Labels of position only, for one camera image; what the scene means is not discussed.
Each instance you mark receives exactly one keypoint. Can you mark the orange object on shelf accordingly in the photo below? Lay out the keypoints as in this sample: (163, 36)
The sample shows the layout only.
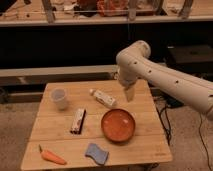
(112, 7)

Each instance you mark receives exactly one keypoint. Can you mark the blue sponge cloth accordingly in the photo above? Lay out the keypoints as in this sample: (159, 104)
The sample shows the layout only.
(97, 154)

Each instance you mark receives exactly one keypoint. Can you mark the orange toy carrot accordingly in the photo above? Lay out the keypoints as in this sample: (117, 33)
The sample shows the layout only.
(51, 157)

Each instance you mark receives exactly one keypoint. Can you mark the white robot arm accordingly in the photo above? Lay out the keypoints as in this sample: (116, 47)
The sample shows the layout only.
(133, 63)

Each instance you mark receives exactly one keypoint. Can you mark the long wooden shelf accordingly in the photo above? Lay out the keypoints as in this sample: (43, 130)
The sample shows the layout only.
(98, 12)

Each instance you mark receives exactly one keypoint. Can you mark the black box on right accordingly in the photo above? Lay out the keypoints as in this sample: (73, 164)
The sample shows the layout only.
(190, 59)

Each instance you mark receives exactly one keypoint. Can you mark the white plastic bottle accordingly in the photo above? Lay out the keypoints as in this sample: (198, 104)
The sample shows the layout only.
(103, 98)

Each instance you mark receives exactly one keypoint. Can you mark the translucent plastic cup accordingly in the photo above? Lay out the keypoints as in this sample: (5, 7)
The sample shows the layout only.
(59, 98)

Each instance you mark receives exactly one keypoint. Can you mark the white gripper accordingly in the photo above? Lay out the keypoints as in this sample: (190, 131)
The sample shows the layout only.
(129, 93)

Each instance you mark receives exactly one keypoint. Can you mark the brown white chocolate bar box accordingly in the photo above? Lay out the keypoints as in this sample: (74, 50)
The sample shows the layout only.
(78, 121)

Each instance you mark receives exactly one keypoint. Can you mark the wooden table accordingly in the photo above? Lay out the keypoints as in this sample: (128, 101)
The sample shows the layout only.
(51, 128)

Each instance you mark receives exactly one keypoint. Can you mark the orange ceramic bowl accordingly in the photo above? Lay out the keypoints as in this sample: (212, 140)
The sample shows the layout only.
(118, 125)

